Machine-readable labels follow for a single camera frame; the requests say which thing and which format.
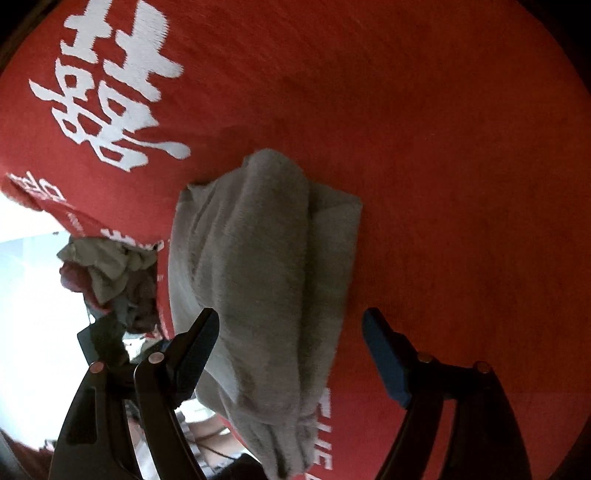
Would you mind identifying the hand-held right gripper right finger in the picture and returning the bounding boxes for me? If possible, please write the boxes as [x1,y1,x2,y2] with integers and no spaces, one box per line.
[361,308,534,480]

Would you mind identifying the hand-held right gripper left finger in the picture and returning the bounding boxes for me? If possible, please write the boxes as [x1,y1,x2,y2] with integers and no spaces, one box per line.
[51,307,220,480]

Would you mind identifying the grey-beige small garment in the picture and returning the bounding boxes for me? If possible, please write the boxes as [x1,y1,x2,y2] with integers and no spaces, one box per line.
[166,148,363,478]

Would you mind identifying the dark crumpled cloth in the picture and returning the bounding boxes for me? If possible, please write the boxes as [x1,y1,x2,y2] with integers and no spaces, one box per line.
[122,270,163,335]

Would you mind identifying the pile of crumpled cloths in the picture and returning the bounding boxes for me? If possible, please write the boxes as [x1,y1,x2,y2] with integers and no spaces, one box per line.
[57,237,158,306]

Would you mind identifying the pink crumpled cloth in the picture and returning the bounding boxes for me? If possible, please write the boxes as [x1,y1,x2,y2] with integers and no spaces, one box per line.
[59,262,100,311]

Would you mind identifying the red printed table cloth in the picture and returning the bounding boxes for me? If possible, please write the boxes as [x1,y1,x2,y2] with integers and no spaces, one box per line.
[0,0,591,480]

